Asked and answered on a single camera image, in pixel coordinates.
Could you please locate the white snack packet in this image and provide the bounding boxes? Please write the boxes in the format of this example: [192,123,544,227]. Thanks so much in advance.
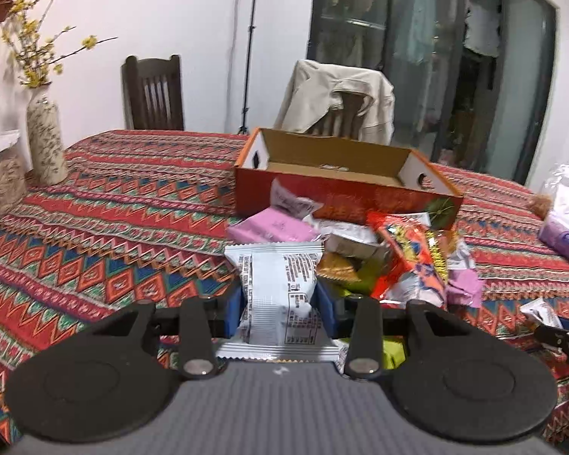
[217,242,340,362]

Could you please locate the green snack packet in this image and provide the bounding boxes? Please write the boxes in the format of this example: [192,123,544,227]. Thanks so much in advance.
[334,258,390,295]

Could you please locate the red orange snack bag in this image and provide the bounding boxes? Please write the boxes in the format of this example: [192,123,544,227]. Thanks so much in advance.
[367,210,448,308]

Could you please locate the small pink packet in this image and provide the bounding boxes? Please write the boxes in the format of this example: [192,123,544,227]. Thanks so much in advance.
[445,268,484,308]

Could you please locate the clear bag with purple pack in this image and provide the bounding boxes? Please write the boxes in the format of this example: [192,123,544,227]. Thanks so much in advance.
[528,163,569,261]

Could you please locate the pink snack packet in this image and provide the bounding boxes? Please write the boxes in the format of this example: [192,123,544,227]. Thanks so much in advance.
[226,207,319,243]

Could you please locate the patterned red tablecloth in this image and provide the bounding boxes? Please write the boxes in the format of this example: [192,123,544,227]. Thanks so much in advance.
[0,130,569,444]

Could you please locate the orange cardboard box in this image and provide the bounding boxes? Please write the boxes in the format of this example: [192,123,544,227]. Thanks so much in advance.
[234,129,464,229]

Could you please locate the black light stand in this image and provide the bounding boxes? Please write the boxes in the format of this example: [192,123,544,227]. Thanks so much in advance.
[237,0,257,135]

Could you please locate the chair with beige jacket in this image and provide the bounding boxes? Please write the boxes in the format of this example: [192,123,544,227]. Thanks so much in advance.
[274,60,396,145]

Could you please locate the dark wooden chair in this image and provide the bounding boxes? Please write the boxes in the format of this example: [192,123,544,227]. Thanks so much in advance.
[121,55,185,130]

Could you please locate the floral ceramic vase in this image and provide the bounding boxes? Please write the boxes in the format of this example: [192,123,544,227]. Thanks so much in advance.
[26,84,69,186]

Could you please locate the woven basket white cloth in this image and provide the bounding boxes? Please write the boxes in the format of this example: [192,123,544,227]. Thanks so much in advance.
[0,130,26,219]

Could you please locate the dark glass sliding door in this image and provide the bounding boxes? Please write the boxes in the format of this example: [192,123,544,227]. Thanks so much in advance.
[307,0,556,183]

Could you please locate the yellow flower branches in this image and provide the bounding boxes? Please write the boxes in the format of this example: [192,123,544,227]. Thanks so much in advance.
[1,0,117,89]

